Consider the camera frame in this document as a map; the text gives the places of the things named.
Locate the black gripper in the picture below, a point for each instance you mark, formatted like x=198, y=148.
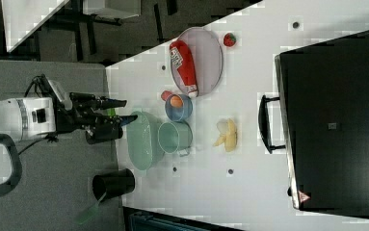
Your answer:
x=85, y=115

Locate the peeled yellow banana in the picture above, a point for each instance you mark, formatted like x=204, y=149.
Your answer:
x=228, y=134

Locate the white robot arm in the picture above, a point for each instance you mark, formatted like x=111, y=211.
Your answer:
x=44, y=118

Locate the green mug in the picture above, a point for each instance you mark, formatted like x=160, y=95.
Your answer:
x=175, y=138

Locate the green bottle white cap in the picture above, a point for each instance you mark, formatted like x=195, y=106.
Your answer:
x=111, y=112

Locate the green perforated colander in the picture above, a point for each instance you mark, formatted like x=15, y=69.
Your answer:
x=142, y=137

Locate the red strawberry near bowl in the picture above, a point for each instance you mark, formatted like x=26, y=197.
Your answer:
x=166, y=94

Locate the orange ball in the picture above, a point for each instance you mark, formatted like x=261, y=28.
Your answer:
x=176, y=102

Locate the blue bowl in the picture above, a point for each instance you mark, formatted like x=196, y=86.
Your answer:
x=178, y=113

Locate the black cylindrical cup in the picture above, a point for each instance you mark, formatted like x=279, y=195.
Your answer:
x=113, y=184

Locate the red ketchup bottle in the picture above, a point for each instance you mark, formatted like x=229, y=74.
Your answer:
x=183, y=62

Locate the grey round plate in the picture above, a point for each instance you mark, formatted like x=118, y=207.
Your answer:
x=208, y=57

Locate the black toaster oven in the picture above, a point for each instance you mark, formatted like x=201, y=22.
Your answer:
x=323, y=94

